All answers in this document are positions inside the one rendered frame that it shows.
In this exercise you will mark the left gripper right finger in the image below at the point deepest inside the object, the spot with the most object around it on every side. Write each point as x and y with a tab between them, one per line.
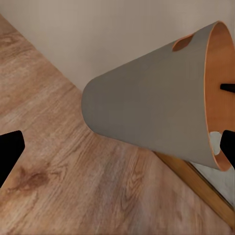
227	145

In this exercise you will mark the trash can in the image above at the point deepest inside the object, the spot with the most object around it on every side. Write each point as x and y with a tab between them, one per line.
169	100

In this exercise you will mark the door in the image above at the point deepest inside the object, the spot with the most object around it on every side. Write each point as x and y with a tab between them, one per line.
215	187

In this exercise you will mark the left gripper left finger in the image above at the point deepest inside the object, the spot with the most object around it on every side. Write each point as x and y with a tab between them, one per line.
11	147

